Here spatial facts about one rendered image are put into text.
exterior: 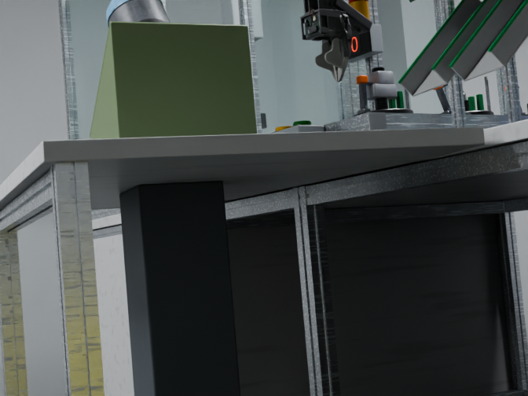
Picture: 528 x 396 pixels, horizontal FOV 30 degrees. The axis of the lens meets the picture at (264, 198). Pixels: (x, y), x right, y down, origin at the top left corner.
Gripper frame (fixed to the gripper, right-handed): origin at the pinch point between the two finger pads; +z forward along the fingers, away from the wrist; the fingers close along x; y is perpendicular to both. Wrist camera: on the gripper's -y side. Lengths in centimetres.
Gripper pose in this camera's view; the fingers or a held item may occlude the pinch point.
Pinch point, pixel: (341, 75)
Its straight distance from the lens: 221.0
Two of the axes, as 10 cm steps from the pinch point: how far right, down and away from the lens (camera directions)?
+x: 5.4, -1.1, -8.4
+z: 0.8, 9.9, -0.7
